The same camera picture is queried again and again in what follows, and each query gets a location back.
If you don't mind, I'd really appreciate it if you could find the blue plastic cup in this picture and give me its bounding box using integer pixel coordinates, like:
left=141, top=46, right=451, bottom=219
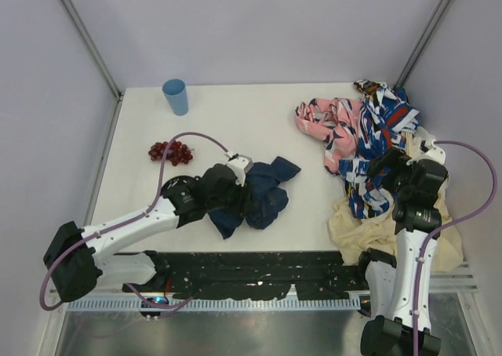
left=162, top=78, right=189, bottom=116

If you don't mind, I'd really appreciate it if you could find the aluminium frame post right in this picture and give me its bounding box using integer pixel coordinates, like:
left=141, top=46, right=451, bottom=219
left=394, top=0, right=456, bottom=88

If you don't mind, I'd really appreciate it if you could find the navy blue cloth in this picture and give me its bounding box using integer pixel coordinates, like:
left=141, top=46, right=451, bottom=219
left=209, top=156, right=301, bottom=240

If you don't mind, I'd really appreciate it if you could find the cream cloth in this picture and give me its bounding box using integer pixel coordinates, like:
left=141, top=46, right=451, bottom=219
left=327, top=126, right=464, bottom=273

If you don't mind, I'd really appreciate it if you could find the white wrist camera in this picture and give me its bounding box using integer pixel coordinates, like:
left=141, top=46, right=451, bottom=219
left=415, top=136, right=446, bottom=165
left=224, top=151, right=253, bottom=187

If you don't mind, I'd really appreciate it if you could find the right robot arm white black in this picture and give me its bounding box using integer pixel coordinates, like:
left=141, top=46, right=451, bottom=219
left=359, top=147, right=448, bottom=355

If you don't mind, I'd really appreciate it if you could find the red grape bunch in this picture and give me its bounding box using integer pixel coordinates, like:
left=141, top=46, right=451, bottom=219
left=148, top=141, right=193, bottom=166

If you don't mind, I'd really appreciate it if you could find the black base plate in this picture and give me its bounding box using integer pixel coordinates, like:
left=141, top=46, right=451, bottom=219
left=133, top=251, right=368, bottom=301

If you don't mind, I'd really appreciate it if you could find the aluminium frame post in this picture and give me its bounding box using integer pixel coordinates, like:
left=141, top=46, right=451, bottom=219
left=58, top=0, right=122, bottom=100
left=394, top=0, right=456, bottom=88

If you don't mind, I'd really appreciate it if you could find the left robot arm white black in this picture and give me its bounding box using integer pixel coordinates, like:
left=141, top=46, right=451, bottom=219
left=43, top=158, right=252, bottom=303

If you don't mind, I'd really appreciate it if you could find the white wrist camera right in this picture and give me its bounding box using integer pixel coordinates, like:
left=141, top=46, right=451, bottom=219
left=415, top=136, right=446, bottom=165

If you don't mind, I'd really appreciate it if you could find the pink patterned cloth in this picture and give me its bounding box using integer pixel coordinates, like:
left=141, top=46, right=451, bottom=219
left=294, top=97, right=362, bottom=175

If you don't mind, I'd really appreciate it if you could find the aluminium frame post left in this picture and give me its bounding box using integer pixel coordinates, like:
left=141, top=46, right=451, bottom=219
left=58, top=0, right=122, bottom=100

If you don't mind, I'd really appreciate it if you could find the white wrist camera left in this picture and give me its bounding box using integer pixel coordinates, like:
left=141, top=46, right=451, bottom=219
left=224, top=151, right=253, bottom=187

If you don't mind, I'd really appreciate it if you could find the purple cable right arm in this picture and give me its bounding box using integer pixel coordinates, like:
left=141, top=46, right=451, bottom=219
left=407, top=140, right=496, bottom=356

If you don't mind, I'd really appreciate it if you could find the blue white red patterned cloth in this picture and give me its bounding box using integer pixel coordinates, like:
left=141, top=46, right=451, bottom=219
left=339, top=79, right=419, bottom=219

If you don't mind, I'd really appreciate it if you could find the white slotted cable duct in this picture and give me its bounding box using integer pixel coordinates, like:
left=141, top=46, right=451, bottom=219
left=67, top=295, right=361, bottom=313

